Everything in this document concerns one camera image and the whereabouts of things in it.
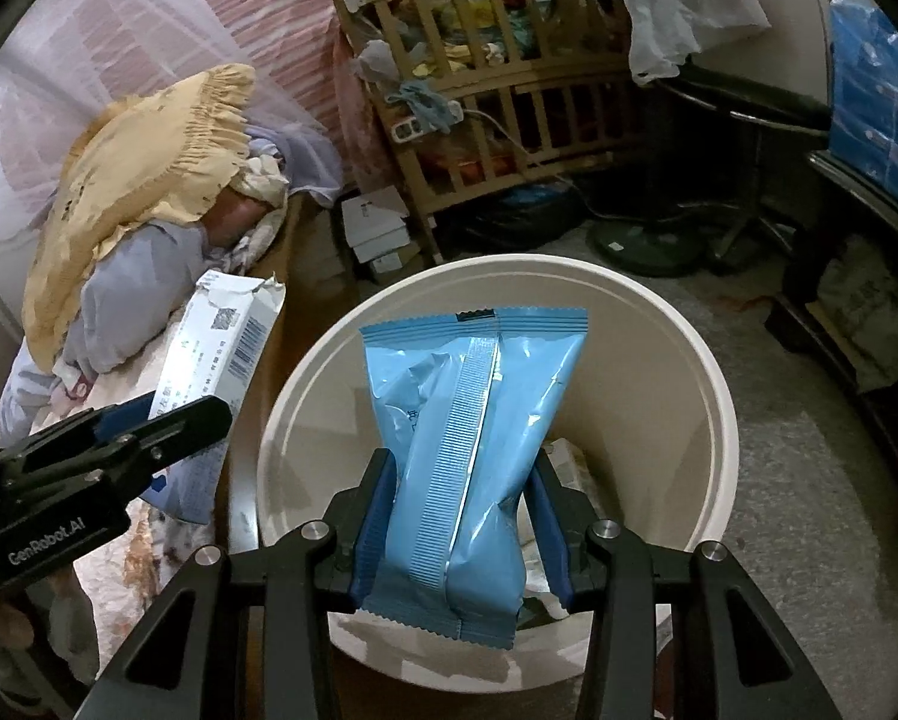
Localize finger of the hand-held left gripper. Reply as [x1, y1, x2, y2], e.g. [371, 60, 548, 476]
[0, 396, 234, 500]
[92, 396, 157, 442]

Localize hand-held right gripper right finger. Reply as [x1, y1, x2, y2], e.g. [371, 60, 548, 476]
[528, 457, 844, 720]

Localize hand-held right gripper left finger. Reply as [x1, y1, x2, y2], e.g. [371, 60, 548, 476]
[81, 448, 394, 720]

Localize white medicine box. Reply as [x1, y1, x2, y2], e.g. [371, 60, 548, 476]
[145, 268, 285, 526]

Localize blue snack packet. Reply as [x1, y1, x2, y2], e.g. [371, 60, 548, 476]
[359, 306, 591, 650]

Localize white round bin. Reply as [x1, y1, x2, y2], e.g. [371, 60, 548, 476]
[256, 255, 743, 695]

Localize grey blue blanket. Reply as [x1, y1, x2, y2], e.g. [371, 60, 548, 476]
[0, 124, 345, 436]

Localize pink cloth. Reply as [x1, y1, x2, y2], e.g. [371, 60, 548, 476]
[209, 184, 270, 252]

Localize yellow ruffled pillow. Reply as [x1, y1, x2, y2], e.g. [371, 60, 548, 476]
[23, 64, 259, 372]

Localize white cardboard box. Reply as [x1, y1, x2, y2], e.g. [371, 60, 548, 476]
[342, 191, 412, 275]

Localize dark fan base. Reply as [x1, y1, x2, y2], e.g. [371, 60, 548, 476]
[588, 221, 709, 278]

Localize white power strip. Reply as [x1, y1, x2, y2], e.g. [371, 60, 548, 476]
[390, 100, 466, 143]

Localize grey sack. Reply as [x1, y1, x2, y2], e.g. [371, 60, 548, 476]
[816, 236, 898, 391]

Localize white mosquito net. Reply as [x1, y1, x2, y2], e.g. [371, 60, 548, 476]
[0, 0, 330, 188]

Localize teal cloth on crib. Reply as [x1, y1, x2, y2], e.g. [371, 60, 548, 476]
[385, 81, 457, 132]

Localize grey cloth bundle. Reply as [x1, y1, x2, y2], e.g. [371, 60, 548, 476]
[351, 41, 401, 83]

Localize wooden crib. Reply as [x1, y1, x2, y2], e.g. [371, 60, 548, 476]
[331, 0, 667, 263]

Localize black round table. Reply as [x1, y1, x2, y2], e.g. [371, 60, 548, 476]
[655, 60, 833, 271]

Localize white plastic bag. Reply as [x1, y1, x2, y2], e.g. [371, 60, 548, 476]
[565, 0, 769, 85]

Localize blue tarp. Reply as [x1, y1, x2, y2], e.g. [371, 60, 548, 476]
[828, 0, 898, 196]

